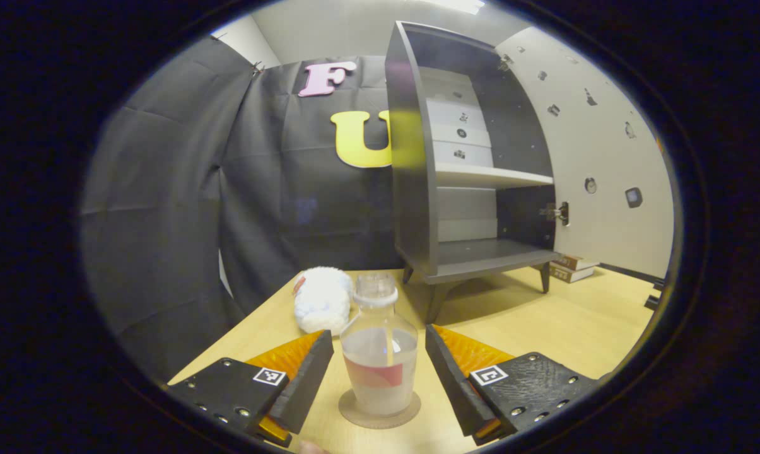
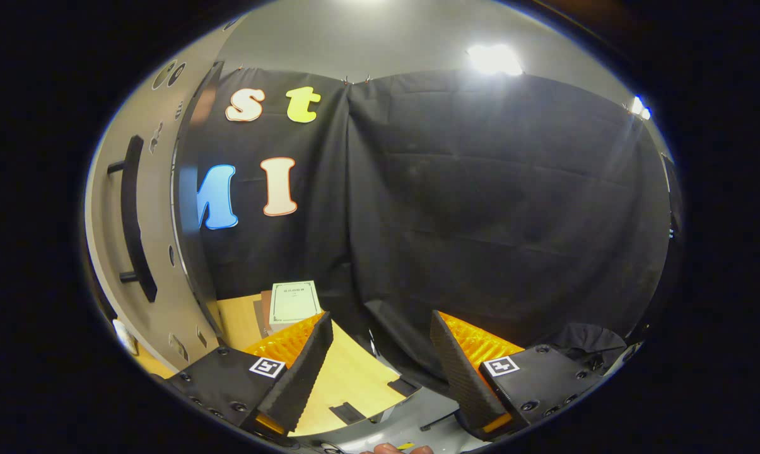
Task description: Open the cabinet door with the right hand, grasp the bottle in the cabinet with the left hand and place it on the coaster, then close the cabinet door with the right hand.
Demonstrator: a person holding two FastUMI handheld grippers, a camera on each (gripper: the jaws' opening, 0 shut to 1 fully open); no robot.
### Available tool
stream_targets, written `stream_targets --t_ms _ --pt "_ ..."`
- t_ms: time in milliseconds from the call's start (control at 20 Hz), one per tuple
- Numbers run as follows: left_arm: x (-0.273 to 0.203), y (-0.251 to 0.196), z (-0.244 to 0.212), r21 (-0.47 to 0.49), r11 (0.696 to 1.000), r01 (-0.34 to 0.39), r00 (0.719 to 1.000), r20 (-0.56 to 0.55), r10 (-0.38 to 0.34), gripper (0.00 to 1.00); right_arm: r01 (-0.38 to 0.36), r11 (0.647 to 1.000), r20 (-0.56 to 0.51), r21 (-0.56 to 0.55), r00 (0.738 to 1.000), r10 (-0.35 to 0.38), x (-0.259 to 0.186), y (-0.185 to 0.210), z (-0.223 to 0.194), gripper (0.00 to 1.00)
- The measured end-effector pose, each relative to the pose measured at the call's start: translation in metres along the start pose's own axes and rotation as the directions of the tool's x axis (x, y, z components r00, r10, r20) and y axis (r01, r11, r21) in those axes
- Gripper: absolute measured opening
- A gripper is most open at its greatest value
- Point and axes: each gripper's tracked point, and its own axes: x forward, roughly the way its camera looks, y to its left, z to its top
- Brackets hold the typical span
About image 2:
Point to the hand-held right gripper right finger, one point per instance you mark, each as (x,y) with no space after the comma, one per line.
(461,378)

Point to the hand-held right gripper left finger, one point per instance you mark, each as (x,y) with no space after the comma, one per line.
(301,372)

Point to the grey cabinet door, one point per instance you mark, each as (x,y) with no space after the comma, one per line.
(159,208)

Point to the pale green book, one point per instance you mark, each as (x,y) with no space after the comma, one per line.
(294,302)

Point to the brown book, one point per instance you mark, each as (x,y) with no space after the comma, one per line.
(265,312)

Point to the black backdrop cloth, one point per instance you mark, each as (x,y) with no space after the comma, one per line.
(480,221)

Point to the white lumpy object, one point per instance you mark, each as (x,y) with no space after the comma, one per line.
(125,336)

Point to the ceiling light panel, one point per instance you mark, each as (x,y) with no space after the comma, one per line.
(494,59)
(639,107)

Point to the black table bracket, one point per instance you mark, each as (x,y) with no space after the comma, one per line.
(347,413)
(405,386)

